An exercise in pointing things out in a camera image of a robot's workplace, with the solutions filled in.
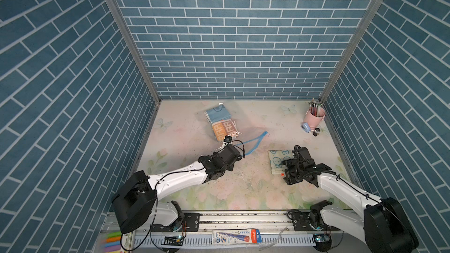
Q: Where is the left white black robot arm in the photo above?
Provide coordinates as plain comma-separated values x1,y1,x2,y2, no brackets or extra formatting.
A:
111,144,245,234

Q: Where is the aluminium mounting rail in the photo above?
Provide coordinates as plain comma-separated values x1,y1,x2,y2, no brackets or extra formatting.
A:
94,209,391,250

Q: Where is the colourful marker set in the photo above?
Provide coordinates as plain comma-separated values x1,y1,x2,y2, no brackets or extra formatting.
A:
103,231,123,253

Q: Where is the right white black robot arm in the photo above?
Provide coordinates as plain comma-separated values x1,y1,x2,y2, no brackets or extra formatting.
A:
280,145,419,253

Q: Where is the red blue packaged item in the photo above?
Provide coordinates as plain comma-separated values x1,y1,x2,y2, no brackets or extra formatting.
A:
212,228,262,245

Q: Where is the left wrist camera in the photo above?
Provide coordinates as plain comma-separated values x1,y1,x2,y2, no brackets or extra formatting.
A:
223,135,233,144

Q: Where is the small blue white eraser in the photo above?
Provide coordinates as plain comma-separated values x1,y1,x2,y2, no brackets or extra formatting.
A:
302,122,311,133

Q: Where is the orange white towel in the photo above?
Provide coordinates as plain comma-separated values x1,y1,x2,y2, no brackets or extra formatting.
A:
212,119,240,142

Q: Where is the light blue towel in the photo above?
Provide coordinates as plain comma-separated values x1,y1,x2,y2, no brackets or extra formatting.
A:
204,103,232,124

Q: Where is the small metal binder clip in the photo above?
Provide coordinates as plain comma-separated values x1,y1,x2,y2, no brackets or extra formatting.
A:
312,128,321,137

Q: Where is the pink pen cup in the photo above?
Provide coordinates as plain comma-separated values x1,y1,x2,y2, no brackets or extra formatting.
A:
303,99,326,132

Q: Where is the clear vacuum bag blue zipper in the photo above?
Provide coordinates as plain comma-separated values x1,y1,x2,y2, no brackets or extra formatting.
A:
203,103,268,156

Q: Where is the pale green bunny towel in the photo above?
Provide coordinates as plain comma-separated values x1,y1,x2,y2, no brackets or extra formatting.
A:
268,150,293,175

